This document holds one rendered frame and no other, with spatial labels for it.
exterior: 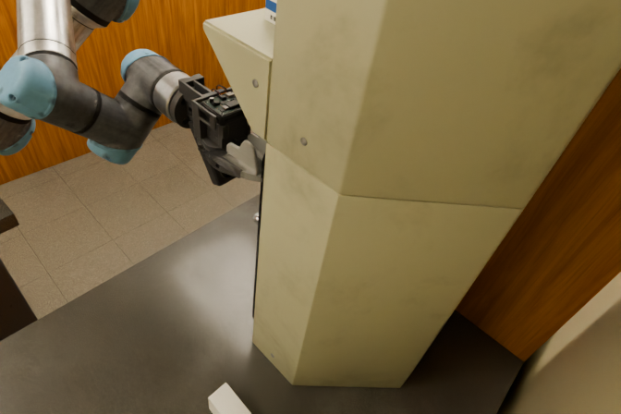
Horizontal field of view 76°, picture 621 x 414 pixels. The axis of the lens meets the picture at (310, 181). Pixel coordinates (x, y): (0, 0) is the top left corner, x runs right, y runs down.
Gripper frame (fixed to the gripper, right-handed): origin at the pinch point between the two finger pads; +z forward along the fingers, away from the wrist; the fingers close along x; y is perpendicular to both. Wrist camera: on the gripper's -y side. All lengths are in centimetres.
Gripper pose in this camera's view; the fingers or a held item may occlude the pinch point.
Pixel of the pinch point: (273, 180)
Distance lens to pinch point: 56.2
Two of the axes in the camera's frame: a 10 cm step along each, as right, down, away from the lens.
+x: 6.8, -4.1, 6.0
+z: 7.2, 5.3, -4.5
